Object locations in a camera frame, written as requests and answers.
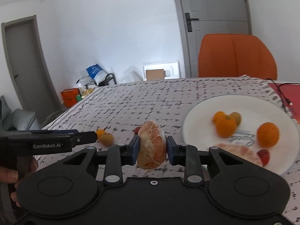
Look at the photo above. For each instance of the grey door with handle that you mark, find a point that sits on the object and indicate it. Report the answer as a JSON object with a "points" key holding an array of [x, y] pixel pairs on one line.
{"points": [[198, 18]]}

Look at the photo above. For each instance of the grey side door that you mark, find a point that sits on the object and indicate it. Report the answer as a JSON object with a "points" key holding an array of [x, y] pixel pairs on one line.
{"points": [[27, 67]]}

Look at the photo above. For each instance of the green brown kiwi fruit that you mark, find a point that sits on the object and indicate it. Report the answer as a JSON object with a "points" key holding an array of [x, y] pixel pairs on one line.
{"points": [[106, 139]]}

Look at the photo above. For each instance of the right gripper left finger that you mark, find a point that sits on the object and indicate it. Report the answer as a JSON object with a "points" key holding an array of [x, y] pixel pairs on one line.
{"points": [[118, 156]]}

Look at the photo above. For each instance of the black wire rack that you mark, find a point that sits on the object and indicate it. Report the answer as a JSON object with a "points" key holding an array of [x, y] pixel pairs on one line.
{"points": [[87, 82]]}

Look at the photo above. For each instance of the blue white plastic bag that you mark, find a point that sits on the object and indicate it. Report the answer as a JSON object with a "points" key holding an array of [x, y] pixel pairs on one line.
{"points": [[96, 73]]}

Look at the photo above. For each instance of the orange box on floor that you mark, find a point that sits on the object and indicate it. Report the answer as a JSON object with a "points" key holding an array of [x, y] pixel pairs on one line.
{"points": [[69, 96]]}

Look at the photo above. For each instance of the dark red strawberry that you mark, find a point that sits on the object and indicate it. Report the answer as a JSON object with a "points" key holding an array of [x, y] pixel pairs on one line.
{"points": [[264, 156]]}

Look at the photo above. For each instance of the red orange printed mat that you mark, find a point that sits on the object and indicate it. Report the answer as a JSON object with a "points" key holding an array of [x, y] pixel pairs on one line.
{"points": [[289, 94]]}

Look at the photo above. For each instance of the peeled pomelo segment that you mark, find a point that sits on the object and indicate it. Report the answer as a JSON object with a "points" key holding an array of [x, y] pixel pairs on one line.
{"points": [[242, 152], [152, 148]]}

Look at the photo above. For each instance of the small tangerine on plate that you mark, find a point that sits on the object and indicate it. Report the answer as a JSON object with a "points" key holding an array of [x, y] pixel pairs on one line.
{"points": [[217, 115]]}

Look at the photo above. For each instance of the orange chair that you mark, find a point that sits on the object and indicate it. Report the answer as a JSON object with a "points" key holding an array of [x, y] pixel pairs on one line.
{"points": [[234, 55]]}

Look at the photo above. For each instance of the small orange tangerine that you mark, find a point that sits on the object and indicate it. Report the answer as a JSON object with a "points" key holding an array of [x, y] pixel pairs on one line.
{"points": [[225, 126]]}

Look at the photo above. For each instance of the green fruit on plate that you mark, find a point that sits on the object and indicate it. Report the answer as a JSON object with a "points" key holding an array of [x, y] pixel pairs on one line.
{"points": [[237, 117]]}

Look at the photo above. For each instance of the white round plate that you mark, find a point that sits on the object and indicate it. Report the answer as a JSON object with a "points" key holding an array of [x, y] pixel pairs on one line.
{"points": [[199, 130]]}

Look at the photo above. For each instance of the red lychee fruit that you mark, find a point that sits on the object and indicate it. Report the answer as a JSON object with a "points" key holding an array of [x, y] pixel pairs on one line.
{"points": [[136, 130]]}

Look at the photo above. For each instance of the large orange on plate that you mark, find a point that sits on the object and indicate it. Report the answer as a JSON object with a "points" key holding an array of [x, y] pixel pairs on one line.
{"points": [[268, 135]]}

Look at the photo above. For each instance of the person's left hand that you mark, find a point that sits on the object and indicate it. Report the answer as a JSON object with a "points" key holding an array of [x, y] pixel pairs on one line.
{"points": [[9, 176]]}

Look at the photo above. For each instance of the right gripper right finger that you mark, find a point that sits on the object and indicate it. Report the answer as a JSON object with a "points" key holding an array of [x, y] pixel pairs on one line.
{"points": [[188, 157]]}

